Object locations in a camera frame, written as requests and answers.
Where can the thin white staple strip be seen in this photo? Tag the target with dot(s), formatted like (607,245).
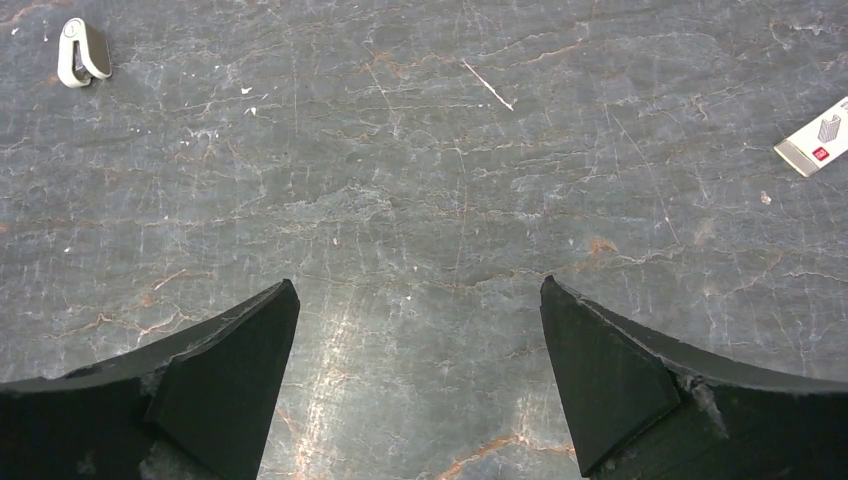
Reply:
(488,86)

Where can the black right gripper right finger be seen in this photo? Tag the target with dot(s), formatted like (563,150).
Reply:
(640,404)

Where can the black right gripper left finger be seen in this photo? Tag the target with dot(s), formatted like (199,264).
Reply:
(202,398)

